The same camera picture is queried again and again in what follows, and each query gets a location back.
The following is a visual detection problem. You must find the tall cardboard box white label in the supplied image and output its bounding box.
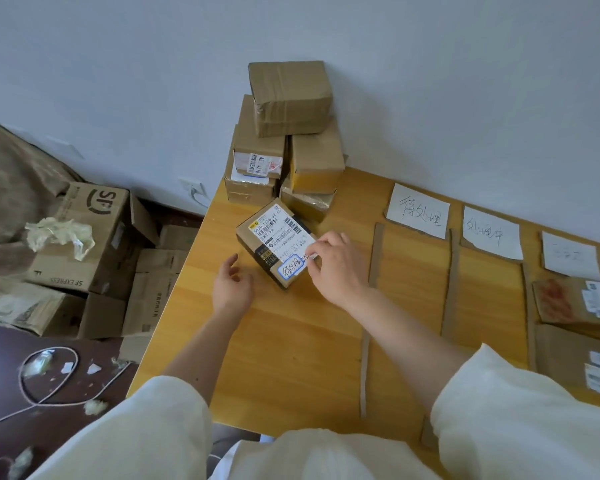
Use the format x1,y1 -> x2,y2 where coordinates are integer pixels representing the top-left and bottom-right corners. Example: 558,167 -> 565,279
233,94 -> 287,178

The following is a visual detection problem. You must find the crumpled greenish paper scrap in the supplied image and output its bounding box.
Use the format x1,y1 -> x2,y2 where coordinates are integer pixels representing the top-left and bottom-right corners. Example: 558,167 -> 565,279
22,349 -> 57,379

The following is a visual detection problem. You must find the crumpled pale packing paper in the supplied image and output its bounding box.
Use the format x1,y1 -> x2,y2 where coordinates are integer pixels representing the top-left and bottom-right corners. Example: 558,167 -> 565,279
24,218 -> 97,263

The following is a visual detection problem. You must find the taped brown cardboard box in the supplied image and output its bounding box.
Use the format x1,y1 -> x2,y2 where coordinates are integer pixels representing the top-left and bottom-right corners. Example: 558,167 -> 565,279
248,60 -> 334,139

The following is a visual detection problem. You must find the blue-bordered handwritten sticker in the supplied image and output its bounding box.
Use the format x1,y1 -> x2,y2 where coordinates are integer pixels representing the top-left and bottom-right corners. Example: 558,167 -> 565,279
277,253 -> 306,282

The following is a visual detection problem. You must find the flat brown labelled parcel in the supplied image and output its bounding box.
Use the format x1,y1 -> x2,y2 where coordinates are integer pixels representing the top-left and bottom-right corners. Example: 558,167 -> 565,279
534,323 -> 600,401

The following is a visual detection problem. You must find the long cardboard strip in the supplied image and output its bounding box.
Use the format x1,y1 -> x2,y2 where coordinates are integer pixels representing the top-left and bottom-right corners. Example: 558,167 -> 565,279
522,262 -> 539,373
440,228 -> 461,341

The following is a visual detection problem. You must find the short cardboard strip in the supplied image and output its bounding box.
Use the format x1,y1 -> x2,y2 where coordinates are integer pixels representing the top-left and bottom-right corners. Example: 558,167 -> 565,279
368,223 -> 386,290

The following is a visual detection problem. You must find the small tape-wrapped cardboard box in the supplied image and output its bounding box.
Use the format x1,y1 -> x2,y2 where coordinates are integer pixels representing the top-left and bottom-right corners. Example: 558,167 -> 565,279
278,176 -> 337,224

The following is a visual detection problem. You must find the small brown cardboard box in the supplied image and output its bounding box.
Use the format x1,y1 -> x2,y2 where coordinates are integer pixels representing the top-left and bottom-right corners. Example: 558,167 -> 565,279
77,293 -> 127,341

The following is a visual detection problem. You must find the white wall socket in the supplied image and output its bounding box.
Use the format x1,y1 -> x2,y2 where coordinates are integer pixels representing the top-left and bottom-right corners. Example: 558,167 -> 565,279
178,177 -> 207,201

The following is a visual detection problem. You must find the black box with shipping label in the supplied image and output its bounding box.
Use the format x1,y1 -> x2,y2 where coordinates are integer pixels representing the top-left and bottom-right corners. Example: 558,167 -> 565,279
236,198 -> 323,290

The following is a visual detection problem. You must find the plain brown cardboard box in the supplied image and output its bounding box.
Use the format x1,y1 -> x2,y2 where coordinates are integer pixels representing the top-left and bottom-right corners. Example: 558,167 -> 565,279
289,117 -> 346,194

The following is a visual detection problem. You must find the white looped floor cable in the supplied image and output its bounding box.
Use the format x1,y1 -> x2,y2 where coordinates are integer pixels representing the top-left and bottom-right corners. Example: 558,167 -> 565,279
0,346 -> 132,436

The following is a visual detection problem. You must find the white long-sleeved garment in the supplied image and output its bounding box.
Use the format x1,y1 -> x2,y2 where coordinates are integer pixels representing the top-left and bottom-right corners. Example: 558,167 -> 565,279
27,343 -> 600,480

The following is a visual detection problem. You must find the person's right forearm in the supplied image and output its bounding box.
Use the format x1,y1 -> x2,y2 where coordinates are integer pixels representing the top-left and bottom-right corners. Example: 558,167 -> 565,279
347,290 -> 487,411

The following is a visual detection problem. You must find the low cardboard box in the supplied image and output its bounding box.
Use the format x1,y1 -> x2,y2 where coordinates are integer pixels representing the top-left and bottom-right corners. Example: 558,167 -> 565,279
134,248 -> 189,275

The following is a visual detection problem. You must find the white handwritten paper sign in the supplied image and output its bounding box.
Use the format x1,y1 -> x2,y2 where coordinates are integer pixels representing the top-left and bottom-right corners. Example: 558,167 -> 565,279
540,231 -> 600,282
460,206 -> 524,262
384,183 -> 451,241

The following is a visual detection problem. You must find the medium printed cardboard box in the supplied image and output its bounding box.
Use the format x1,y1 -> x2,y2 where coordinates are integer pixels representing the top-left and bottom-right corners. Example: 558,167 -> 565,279
122,271 -> 182,338

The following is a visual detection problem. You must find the red-stained cardboard parcel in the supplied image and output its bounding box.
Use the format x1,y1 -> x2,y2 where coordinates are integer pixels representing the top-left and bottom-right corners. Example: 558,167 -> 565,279
532,277 -> 600,331

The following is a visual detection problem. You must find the cardboard box with white top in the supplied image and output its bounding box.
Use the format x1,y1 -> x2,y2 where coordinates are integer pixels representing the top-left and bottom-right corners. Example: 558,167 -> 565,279
224,145 -> 277,205

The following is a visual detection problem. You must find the large open printed cardboard box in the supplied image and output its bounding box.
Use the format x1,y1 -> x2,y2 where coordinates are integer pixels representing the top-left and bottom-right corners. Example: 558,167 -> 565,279
24,181 -> 159,296

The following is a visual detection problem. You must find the person's left hand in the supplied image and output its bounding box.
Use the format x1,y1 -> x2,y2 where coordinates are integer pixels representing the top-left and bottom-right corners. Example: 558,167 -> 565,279
212,253 -> 255,318

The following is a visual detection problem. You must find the thin cardboard strip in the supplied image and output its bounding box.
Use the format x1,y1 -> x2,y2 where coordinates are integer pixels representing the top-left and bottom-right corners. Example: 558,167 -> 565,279
359,329 -> 372,420

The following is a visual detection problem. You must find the flattened worn cardboard box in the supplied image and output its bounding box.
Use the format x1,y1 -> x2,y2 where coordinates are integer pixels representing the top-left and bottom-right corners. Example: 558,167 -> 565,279
0,275 -> 87,338

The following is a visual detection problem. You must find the person's left forearm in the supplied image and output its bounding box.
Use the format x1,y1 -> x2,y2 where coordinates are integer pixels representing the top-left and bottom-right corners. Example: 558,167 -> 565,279
159,304 -> 243,411

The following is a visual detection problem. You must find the person's right hand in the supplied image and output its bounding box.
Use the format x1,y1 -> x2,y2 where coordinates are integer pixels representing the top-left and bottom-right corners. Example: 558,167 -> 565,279
305,231 -> 374,311

